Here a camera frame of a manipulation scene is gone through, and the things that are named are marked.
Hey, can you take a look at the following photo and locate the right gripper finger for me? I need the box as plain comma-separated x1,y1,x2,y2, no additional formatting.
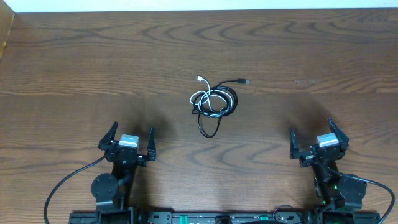
328,118,349,151
289,129,300,159

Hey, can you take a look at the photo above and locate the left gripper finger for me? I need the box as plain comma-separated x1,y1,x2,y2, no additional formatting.
147,127,156,161
98,121,118,151

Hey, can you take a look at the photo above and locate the white USB cable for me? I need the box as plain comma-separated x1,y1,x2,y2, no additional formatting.
189,75,233,118

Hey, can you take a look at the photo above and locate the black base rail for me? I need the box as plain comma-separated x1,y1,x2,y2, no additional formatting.
68,209,381,224

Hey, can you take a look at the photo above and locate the black USB cable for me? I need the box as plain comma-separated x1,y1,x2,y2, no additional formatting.
192,78,249,139

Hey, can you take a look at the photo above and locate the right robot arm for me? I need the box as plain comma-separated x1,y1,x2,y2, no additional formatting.
289,119,367,223

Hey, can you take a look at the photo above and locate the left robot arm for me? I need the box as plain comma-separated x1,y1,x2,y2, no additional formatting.
91,122,157,223

